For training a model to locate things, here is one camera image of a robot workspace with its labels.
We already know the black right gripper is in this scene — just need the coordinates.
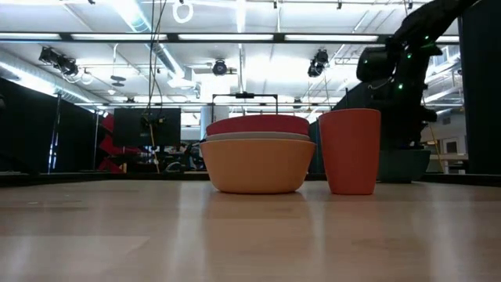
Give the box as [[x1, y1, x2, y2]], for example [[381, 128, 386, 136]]
[[380, 89, 438, 151]]

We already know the blue bowl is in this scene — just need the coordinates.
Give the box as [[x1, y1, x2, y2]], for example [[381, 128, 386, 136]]
[[377, 147, 432, 184]]

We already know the red bowl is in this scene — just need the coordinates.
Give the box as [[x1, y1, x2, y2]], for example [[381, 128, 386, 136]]
[[205, 114, 311, 137]]

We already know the white bowl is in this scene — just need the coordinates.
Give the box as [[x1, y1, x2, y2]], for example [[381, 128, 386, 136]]
[[205, 131, 312, 143]]

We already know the stack of coloured bowls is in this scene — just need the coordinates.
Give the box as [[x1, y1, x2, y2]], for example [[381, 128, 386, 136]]
[[200, 138, 317, 195]]

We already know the wooden workbench with casters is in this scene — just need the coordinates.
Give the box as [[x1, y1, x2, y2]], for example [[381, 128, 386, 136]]
[[427, 152, 470, 175]]

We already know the orange cup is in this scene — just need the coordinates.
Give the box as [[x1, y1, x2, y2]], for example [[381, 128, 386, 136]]
[[317, 107, 382, 196]]

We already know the black ceiling spotlight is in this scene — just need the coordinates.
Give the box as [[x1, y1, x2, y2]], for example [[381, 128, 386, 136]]
[[306, 48, 330, 78], [38, 45, 80, 78], [211, 58, 229, 77]]

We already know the white support column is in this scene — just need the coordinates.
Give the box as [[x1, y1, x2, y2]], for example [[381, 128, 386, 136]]
[[199, 105, 230, 141]]

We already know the cluttered background desk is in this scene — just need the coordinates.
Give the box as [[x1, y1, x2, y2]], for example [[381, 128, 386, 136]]
[[139, 141, 207, 174]]

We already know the black monitor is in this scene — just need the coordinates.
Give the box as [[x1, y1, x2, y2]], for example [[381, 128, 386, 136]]
[[113, 107, 182, 148]]

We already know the red angular structure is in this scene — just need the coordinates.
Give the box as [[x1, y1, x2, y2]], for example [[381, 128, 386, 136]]
[[97, 112, 142, 174]]

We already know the black enclosure curtain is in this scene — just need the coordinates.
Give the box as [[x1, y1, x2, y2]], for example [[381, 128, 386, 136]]
[[457, 0, 501, 176]]

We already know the black rectangular stand frame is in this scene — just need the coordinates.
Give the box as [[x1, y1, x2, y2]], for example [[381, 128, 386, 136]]
[[211, 92, 279, 115]]

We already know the black overhead frame bar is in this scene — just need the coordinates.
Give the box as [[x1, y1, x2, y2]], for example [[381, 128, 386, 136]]
[[0, 31, 462, 45]]

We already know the silver ventilation duct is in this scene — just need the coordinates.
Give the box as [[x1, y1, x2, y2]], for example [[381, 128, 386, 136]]
[[0, 49, 97, 105], [113, 0, 196, 89]]

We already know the white hanging ring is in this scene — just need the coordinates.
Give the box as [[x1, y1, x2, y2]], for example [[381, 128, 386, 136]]
[[171, 0, 195, 24]]

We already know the black hanging cable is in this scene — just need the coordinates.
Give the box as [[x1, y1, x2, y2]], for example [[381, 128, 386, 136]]
[[146, 0, 168, 118]]

